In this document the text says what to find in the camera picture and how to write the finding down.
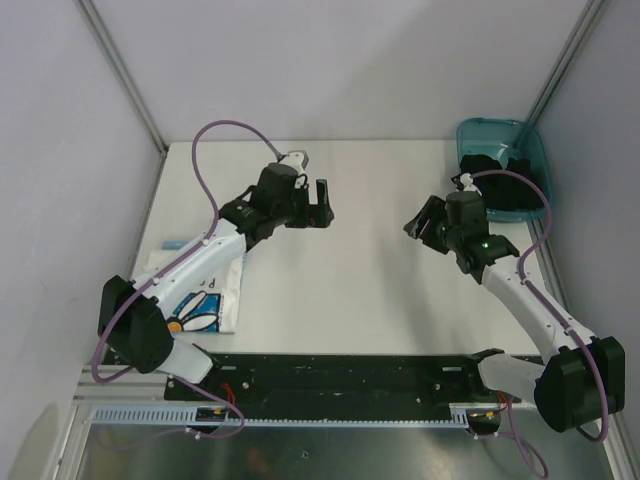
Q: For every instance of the white folded daisy t-shirt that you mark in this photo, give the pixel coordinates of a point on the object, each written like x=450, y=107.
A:
x=212, y=304

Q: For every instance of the right aluminium frame post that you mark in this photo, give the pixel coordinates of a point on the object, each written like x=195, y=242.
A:
x=578, y=38

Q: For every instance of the black t-shirt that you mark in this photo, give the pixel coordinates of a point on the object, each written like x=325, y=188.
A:
x=503, y=192

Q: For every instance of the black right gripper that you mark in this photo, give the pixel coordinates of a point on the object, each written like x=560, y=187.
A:
x=434, y=209

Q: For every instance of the aluminium frame post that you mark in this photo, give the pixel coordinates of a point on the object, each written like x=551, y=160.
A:
x=116, y=62
x=578, y=38

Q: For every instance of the left aluminium frame post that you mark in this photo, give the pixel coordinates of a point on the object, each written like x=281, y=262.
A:
x=116, y=62

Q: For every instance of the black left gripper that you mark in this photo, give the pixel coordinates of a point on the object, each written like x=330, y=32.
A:
x=313, y=216

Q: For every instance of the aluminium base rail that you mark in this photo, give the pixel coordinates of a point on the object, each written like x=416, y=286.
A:
x=131, y=386

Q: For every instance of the teal plastic bin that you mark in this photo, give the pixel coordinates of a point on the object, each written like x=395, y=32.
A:
x=500, y=140

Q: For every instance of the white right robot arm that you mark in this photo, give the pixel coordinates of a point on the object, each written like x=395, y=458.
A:
x=581, y=377

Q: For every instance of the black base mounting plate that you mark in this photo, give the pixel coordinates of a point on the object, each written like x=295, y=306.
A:
x=442, y=391

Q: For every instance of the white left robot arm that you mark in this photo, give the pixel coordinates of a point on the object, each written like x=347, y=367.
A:
x=134, y=314

